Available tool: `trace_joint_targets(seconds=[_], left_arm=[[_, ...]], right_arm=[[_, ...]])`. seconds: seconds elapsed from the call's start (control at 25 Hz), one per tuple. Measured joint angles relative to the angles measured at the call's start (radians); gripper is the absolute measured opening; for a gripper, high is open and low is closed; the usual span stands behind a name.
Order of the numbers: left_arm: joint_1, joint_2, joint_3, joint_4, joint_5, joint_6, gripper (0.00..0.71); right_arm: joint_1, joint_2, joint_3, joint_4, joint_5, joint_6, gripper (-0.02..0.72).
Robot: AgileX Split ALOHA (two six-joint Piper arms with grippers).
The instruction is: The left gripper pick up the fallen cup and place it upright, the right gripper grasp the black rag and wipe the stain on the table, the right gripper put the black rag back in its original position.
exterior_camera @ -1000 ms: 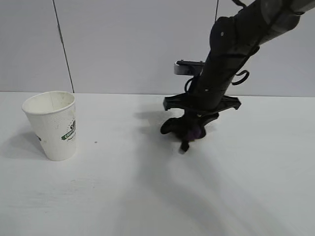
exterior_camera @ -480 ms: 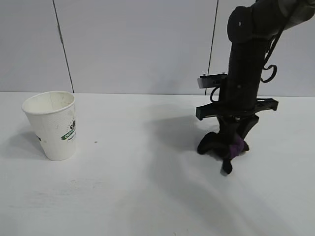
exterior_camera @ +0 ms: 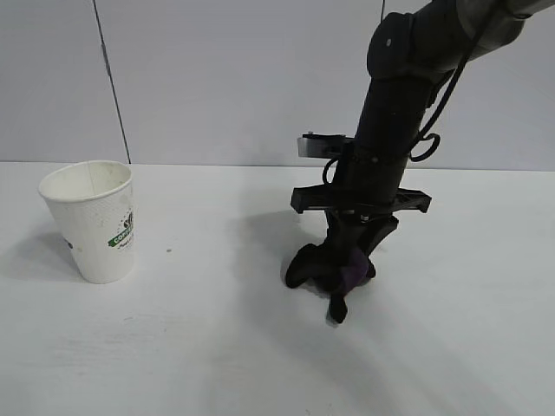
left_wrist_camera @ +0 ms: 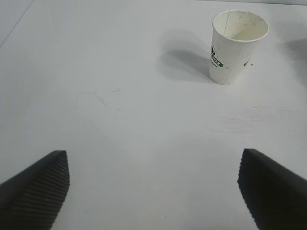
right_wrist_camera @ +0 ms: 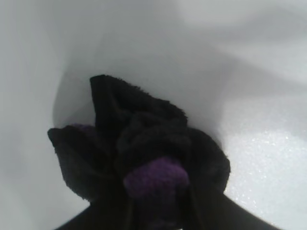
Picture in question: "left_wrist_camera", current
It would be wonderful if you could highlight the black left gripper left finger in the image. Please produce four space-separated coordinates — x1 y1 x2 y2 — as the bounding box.
0 150 71 230

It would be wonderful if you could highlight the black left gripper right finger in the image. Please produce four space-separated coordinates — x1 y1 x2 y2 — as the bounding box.
237 148 307 230

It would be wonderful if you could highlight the white paper coffee cup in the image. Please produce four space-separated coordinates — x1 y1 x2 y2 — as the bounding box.
208 9 269 86

